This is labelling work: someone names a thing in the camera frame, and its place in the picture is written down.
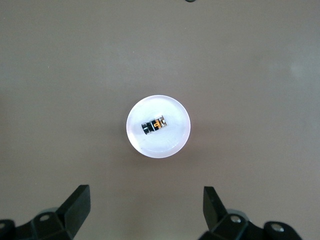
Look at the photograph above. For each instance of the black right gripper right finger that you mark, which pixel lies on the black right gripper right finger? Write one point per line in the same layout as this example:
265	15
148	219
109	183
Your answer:
215	207

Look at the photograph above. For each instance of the round pink plate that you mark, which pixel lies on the round pink plate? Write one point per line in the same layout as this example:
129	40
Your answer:
160	145

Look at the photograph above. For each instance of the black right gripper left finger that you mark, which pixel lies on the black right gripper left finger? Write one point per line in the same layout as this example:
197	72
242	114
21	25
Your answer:
72	207

